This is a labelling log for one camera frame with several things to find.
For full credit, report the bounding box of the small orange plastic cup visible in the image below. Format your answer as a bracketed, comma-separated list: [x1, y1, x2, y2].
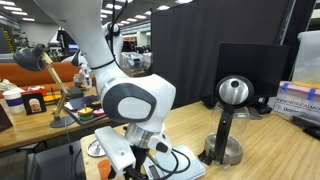
[97, 159, 113, 180]

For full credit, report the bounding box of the dark grey chair seat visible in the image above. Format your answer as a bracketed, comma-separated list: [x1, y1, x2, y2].
[29, 139, 85, 180]

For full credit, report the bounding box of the black photo frame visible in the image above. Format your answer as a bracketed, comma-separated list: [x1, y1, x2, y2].
[21, 92, 48, 116]

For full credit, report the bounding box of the black keyboard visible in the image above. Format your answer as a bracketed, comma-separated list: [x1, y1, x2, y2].
[290, 111, 320, 140]

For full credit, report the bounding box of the yellow plate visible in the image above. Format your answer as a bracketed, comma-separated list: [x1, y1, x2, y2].
[43, 94, 63, 103]

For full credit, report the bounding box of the glass carafe with black handle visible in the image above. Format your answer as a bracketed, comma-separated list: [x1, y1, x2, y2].
[198, 74, 256, 167]

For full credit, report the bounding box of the white bottle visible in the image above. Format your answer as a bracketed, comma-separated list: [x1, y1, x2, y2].
[79, 64, 93, 91]

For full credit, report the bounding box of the silver digital kitchen scale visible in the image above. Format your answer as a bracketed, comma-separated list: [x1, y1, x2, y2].
[143, 143, 207, 180]

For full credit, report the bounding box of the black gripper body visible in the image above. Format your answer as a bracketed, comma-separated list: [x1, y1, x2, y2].
[123, 145, 150, 180]

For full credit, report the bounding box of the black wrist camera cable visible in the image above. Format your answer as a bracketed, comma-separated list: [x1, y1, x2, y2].
[145, 148, 192, 180]

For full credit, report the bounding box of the pink toy piece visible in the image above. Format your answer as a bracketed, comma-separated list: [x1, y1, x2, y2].
[92, 108, 106, 117]

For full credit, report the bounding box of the black tray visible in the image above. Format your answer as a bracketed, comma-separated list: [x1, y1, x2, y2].
[63, 94, 116, 126]

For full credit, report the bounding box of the black computer monitor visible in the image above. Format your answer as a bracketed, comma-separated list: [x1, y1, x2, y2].
[214, 42, 291, 116]

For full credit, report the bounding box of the colourful stacking ring toy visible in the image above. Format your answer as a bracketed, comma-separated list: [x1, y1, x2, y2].
[77, 103, 95, 123]

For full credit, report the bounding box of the dark green box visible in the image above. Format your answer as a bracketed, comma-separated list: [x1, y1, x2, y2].
[68, 86, 85, 100]

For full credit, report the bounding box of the printed cardboard box pink lid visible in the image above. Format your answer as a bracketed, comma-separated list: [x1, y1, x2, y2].
[272, 80, 320, 118]

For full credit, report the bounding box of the white mug blue band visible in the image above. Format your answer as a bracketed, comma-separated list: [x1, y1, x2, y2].
[2, 88, 26, 115]

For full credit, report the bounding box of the clear plastic storage bin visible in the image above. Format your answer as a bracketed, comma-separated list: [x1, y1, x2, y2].
[291, 30, 320, 85]

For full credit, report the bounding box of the orange sofa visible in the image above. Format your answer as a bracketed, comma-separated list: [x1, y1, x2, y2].
[0, 61, 98, 98]

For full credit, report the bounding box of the black curtain partition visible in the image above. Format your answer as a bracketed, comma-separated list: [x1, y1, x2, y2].
[150, 0, 296, 109]

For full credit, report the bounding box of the black lamp cable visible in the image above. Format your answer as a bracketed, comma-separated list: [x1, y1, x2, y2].
[63, 121, 84, 180]

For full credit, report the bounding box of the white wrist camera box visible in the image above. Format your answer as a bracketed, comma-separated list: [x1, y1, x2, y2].
[94, 125, 137, 178]

